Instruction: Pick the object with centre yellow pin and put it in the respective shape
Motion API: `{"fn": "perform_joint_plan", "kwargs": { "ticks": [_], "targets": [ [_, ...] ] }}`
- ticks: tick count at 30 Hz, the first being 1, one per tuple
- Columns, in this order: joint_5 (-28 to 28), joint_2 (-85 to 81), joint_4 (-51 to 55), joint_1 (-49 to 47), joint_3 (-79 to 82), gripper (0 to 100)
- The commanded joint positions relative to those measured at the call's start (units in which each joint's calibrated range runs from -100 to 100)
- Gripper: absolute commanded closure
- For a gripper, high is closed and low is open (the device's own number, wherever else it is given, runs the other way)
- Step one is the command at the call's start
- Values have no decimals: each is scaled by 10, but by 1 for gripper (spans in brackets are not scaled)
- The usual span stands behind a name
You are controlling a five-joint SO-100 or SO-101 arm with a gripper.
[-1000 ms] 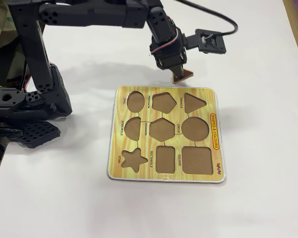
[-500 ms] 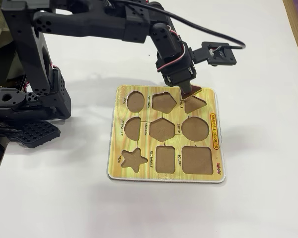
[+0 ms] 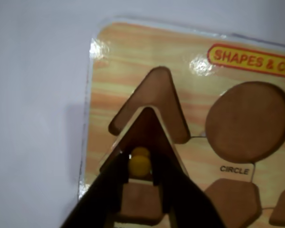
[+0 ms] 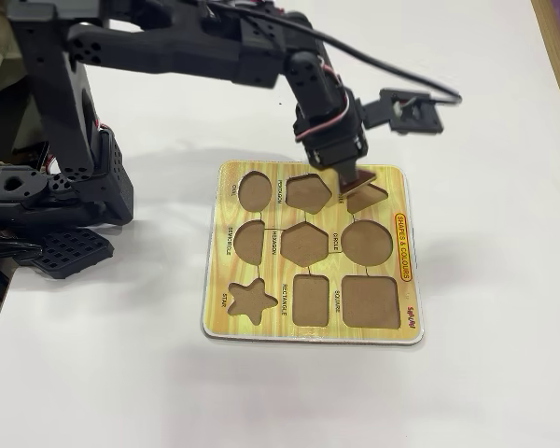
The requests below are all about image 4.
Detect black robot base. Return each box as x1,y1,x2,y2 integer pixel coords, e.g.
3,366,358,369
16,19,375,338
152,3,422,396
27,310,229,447
0,125,135,231

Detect black camera cable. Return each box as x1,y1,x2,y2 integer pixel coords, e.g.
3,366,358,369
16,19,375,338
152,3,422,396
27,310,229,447
279,11,463,111

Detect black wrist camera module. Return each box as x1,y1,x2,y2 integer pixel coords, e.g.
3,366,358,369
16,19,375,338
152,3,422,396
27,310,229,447
361,87,445,137

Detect black base cables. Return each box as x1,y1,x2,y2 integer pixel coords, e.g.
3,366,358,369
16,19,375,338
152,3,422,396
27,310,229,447
0,235,46,263

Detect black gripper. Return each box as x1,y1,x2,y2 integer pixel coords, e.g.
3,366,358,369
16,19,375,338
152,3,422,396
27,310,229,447
291,87,371,187

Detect beige cloth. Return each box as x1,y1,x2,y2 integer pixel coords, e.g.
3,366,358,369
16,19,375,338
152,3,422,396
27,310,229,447
0,0,29,113

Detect wooden shape puzzle board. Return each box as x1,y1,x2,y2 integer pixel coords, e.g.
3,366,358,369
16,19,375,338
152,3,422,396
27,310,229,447
200,159,426,346

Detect red white servo wires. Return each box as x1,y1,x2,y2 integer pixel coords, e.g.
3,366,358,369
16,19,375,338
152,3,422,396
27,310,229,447
292,63,357,144

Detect brown triangle piece yellow pin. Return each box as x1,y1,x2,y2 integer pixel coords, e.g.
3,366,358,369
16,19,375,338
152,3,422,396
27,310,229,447
339,170,376,196

